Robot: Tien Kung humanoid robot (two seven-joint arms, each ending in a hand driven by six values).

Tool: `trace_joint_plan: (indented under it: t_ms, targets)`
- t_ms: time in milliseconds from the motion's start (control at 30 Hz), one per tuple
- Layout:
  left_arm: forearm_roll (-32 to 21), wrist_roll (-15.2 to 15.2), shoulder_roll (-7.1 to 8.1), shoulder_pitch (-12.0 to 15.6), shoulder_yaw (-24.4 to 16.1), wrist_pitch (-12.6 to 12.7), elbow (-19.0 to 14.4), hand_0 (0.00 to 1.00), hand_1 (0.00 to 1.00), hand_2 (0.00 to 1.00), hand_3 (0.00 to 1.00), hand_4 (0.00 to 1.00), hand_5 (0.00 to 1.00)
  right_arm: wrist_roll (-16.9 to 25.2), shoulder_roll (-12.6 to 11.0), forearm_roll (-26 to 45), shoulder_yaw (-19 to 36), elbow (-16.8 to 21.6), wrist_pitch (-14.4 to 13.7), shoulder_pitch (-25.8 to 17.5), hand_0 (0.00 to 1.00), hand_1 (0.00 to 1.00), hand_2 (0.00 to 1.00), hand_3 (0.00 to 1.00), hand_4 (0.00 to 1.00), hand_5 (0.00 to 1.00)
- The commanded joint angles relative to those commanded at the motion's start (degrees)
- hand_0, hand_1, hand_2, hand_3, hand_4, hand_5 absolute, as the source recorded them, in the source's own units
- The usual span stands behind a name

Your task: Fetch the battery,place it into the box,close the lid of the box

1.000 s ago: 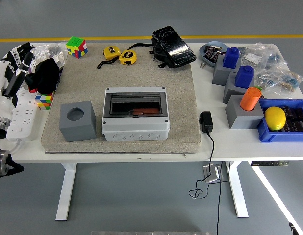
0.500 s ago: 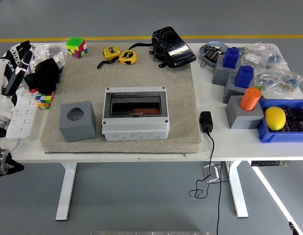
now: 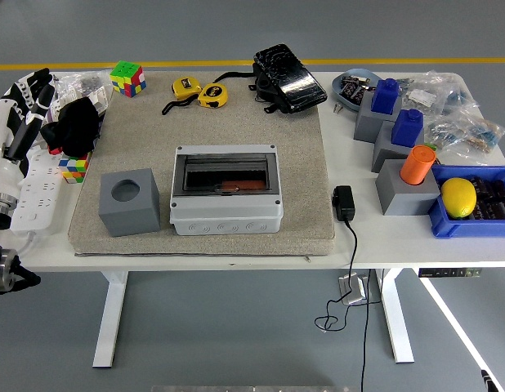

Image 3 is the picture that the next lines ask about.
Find blue plastic parts bin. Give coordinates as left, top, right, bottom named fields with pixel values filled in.
left=428, top=164, right=505, bottom=240

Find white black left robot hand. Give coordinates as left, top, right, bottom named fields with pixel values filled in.
left=0, top=68, right=57, bottom=194

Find blue square battery block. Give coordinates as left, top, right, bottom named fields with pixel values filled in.
left=390, top=108, right=425, bottom=148
left=370, top=78, right=402, bottom=114

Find white table leg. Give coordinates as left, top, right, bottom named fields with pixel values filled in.
left=92, top=269, right=129, bottom=368
left=374, top=268, right=416, bottom=364

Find orange cylinder battery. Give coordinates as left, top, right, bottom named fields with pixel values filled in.
left=399, top=145, right=436, bottom=185
left=219, top=180, right=265, bottom=192

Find white power strip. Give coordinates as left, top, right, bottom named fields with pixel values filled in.
left=9, top=146, right=69, bottom=237

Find black table control panel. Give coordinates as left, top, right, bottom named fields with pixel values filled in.
left=418, top=268, right=484, bottom=278

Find clear bag white sockets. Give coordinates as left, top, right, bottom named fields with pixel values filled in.
left=47, top=83, right=114, bottom=123

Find silver metal floor bracket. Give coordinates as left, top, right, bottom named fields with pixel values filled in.
left=337, top=275, right=368, bottom=306

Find blue-grey shallow dish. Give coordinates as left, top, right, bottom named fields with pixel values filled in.
left=331, top=68, right=387, bottom=112

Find clear bag dark screws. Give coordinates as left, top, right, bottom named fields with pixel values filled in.
left=58, top=71, right=114, bottom=97

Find clear bag dark components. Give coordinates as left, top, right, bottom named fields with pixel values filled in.
left=423, top=113, right=472, bottom=154

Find black cloth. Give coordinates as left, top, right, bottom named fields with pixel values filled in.
left=39, top=96, right=105, bottom=158

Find black adapter cord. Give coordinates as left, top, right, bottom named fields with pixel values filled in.
left=315, top=219, right=384, bottom=392

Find clear bag blue components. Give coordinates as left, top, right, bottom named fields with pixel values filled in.
left=442, top=81, right=485, bottom=123

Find multicoloured puzzle cube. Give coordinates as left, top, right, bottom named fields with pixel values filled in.
left=109, top=60, right=147, bottom=99
left=58, top=153, right=92, bottom=185

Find clear bag white connectors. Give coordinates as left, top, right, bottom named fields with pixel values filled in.
left=401, top=71, right=458, bottom=118

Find grey-brown fabric mat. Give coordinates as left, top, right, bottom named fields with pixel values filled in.
left=67, top=71, right=336, bottom=257

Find black power adapter plug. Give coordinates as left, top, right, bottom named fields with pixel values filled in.
left=332, top=185, right=356, bottom=223

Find white power strip cable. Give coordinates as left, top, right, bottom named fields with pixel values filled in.
left=7, top=230, right=38, bottom=261

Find smoky transparent box lid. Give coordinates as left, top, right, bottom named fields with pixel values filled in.
left=175, top=153, right=280, bottom=196

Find grey plastic junction box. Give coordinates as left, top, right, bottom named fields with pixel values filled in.
left=169, top=144, right=285, bottom=237

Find clear bag brown components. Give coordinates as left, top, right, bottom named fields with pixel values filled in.
left=456, top=116, right=505, bottom=167

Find grey cube battery holder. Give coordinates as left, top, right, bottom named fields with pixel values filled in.
left=370, top=121, right=425, bottom=173
left=353, top=92, right=403, bottom=144
left=374, top=158, right=441, bottom=216
left=97, top=167, right=162, bottom=238

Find yellow tape measure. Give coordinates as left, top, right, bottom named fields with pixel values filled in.
left=197, top=82, right=229, bottom=109
left=161, top=76, right=203, bottom=116

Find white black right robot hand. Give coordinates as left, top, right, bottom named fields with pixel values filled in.
left=480, top=369, right=499, bottom=392

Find black glossy pouch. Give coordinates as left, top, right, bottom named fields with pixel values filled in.
left=213, top=42, right=328, bottom=115

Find yellow lemon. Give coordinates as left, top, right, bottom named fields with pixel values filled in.
left=440, top=177, right=478, bottom=219

